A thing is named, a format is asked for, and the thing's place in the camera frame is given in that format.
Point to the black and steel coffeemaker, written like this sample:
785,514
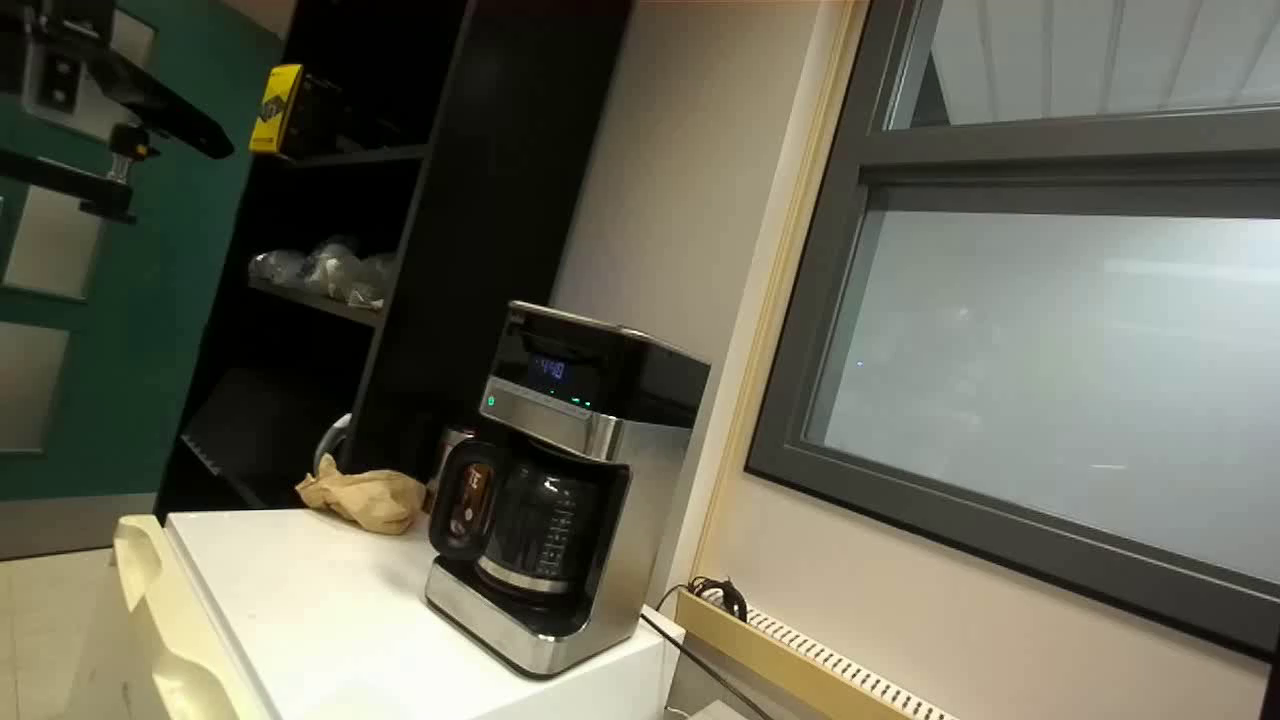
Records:
585,400

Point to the black shelf unit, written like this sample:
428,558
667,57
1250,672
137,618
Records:
455,200

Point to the tan plush toy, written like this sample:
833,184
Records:
365,499

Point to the clear glassware pile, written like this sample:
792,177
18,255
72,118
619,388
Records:
333,272

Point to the wooden radiator cover with grille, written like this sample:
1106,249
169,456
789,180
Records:
785,652

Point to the yellow box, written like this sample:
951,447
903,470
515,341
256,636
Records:
278,108

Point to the grey window frame with glass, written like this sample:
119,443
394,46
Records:
1052,384

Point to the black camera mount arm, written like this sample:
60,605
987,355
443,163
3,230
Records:
67,180

